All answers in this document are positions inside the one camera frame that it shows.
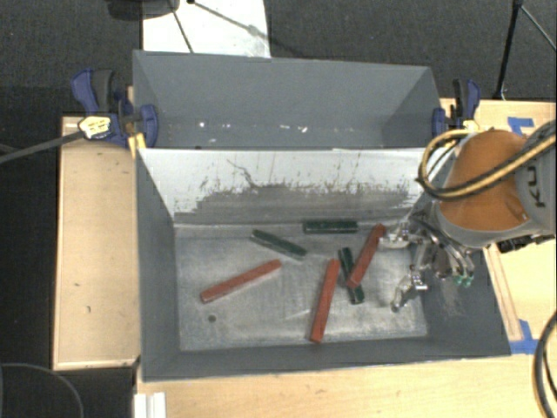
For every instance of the black cylinder on white bracket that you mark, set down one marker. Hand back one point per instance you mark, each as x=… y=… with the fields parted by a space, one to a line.
x=515 y=244

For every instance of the pale wood board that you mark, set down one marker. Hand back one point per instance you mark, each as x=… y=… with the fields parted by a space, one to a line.
x=98 y=255

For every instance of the red-brown flat block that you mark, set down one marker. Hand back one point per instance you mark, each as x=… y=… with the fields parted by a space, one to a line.
x=241 y=280
x=365 y=256
x=325 y=303

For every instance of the dark green flat block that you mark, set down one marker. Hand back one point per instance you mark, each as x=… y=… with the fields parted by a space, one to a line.
x=330 y=227
x=278 y=244
x=346 y=260

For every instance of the grey metal bin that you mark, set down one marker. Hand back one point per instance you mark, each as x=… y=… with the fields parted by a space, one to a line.
x=270 y=103

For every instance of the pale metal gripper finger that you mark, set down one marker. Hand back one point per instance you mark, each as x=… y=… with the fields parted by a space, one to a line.
x=393 y=241
x=407 y=292

